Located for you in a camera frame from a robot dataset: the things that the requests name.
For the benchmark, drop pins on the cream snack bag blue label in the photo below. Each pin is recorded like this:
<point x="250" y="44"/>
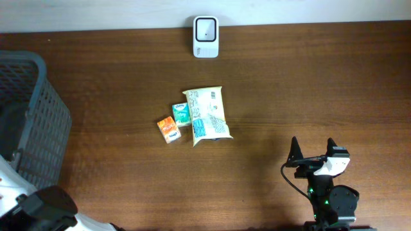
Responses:
<point x="207" y="114"/>

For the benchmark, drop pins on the grey plastic mesh basket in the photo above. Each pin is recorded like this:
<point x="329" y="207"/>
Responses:
<point x="35" y="122"/>

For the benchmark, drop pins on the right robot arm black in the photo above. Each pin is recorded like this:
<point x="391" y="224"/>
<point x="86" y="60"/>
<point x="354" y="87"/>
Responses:
<point x="333" y="205"/>

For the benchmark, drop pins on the orange tissue pack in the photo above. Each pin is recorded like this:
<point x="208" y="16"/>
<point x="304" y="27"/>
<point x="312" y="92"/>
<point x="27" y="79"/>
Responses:
<point x="169" y="129"/>

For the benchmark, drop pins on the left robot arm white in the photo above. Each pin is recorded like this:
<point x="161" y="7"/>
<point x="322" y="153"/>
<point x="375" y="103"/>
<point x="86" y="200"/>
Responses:
<point x="24" y="207"/>

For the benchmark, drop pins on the white barcode scanner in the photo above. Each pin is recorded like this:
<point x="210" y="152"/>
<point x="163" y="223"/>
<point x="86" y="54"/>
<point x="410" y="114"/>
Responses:
<point x="205" y="36"/>

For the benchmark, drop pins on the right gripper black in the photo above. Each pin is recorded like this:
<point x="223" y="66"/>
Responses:
<point x="308" y="169"/>

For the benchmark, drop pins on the teal tissue pack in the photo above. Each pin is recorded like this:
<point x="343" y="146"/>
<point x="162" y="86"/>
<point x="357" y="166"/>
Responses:
<point x="181" y="114"/>

